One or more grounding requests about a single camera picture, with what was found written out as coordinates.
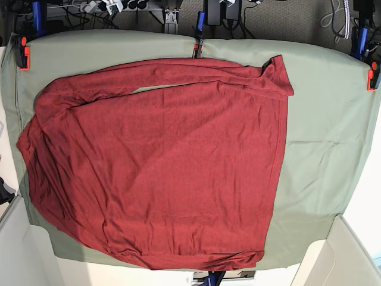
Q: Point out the white bin right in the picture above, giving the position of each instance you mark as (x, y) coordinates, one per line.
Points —
(340, 259)

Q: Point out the orange black clamp right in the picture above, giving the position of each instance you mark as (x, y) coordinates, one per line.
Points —
(373, 80)

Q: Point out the red long-sleeve T-shirt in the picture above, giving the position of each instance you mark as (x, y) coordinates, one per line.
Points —
(165, 164)

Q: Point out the grey metal bracket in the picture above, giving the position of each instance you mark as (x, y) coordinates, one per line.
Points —
(171, 21)

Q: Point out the blue clamp top right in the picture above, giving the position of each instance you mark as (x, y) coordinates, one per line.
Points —
(358, 41)

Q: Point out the black power adapter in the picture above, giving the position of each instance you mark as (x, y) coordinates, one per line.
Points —
(212, 9)
(233, 10)

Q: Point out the black power adapter left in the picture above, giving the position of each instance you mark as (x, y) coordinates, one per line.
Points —
(212, 9)

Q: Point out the orange black clamp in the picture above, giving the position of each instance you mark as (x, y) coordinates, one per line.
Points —
(373, 80)
(22, 53)

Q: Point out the blue black centre clamp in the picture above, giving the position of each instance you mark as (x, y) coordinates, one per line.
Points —
(197, 51)

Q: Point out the black power adapter right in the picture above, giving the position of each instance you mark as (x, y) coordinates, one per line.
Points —
(233, 10)

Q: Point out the blue clamp top left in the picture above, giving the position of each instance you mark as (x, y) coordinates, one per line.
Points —
(39, 10)

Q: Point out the orange black clamp left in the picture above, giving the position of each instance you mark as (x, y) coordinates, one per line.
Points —
(22, 53)

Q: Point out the blue clamp bottom edge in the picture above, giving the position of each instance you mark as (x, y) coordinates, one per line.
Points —
(214, 278)

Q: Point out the green table cloth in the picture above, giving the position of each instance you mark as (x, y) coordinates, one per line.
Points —
(331, 122)

